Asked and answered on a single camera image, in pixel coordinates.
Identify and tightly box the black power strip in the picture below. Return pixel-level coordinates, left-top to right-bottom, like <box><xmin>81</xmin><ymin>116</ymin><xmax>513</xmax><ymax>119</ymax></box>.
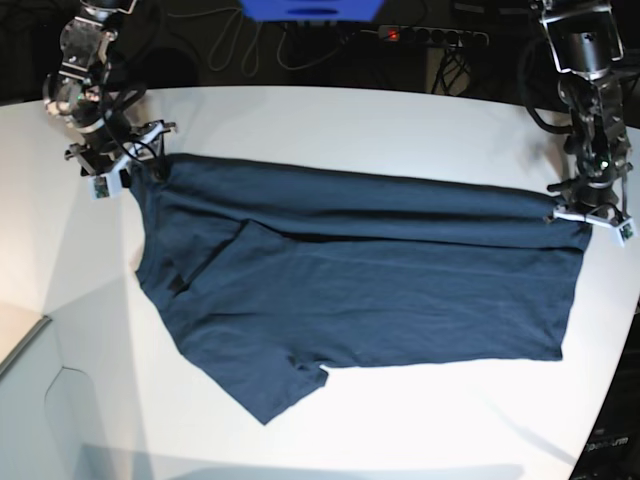
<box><xmin>377</xmin><ymin>25</ymin><xmax>490</xmax><ymax>49</ymax></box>

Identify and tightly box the blue box overhead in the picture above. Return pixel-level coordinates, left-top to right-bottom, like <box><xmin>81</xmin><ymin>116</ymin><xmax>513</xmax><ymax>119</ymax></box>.
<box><xmin>239</xmin><ymin>0</ymin><xmax>384</xmax><ymax>22</ymax></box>

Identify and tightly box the dark blue t-shirt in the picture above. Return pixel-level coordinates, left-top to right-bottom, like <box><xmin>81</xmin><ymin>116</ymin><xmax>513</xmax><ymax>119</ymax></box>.
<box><xmin>130</xmin><ymin>154</ymin><xmax>592</xmax><ymax>424</ymax></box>

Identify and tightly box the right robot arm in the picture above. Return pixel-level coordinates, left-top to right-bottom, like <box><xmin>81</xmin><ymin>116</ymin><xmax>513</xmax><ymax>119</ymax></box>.
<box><xmin>43</xmin><ymin>1</ymin><xmax>176</xmax><ymax>181</ymax></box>

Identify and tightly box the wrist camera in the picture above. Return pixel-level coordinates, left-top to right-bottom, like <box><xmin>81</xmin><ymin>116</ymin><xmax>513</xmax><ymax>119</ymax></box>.
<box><xmin>614</xmin><ymin>218</ymin><xmax>638</xmax><ymax>247</ymax></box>
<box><xmin>88</xmin><ymin>172</ymin><xmax>123</xmax><ymax>200</ymax></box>

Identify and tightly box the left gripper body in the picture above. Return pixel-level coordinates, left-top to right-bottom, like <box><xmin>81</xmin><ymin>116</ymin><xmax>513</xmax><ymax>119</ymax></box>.
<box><xmin>544</xmin><ymin>172</ymin><xmax>633</xmax><ymax>228</ymax></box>

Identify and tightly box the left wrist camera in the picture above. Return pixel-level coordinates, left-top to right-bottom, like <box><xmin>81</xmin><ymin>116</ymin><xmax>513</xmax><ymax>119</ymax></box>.
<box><xmin>614</xmin><ymin>218</ymin><xmax>638</xmax><ymax>247</ymax></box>

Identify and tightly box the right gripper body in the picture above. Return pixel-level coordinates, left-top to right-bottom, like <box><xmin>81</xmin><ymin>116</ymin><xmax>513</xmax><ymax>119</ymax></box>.
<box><xmin>64</xmin><ymin>120</ymin><xmax>177</xmax><ymax>178</ymax></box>

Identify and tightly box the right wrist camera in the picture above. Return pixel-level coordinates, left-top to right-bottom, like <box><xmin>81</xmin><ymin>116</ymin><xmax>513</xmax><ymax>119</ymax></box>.
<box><xmin>88</xmin><ymin>172</ymin><xmax>123</xmax><ymax>200</ymax></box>

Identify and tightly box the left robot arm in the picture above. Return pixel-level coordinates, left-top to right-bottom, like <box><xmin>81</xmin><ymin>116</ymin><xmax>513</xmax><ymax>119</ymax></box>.
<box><xmin>517</xmin><ymin>1</ymin><xmax>632</xmax><ymax>230</ymax></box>

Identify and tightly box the white cable on floor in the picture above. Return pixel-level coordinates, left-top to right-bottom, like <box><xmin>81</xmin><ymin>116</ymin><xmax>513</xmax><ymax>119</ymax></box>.
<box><xmin>207</xmin><ymin>9</ymin><xmax>351</xmax><ymax>74</ymax></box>

